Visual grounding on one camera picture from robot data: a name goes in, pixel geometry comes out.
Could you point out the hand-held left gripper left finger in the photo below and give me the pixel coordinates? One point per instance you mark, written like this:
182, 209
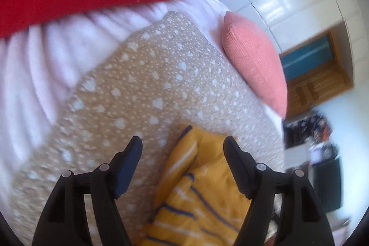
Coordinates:
126, 174

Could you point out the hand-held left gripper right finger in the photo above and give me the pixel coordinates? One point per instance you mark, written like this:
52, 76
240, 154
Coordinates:
239, 168

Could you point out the yellow striped garment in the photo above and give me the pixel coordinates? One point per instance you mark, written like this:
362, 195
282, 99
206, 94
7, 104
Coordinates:
199, 191

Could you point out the beige heart-print blanket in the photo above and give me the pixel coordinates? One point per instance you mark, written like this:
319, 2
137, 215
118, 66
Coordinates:
161, 107

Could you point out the dark cluttered cabinet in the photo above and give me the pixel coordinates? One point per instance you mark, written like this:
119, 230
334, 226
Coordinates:
314, 153

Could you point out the pink pillow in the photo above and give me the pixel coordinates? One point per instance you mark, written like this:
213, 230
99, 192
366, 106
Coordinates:
253, 61

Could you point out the wooden door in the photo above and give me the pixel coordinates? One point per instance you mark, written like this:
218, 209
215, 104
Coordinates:
314, 73

